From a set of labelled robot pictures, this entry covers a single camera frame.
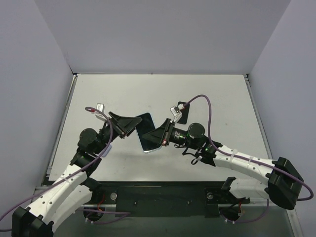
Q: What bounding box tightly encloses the black phone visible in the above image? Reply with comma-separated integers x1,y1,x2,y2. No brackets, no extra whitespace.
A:
177,104,190,124

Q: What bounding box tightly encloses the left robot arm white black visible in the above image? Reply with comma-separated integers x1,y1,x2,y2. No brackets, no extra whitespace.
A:
11,107,142,237

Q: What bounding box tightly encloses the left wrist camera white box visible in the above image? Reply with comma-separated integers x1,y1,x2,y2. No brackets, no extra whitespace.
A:
91,103,106,121

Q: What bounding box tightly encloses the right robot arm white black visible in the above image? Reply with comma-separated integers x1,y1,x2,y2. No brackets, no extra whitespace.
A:
142,119,304,210

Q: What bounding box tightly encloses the aluminium front rail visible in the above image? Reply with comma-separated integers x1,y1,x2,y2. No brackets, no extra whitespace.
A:
33,185,118,208

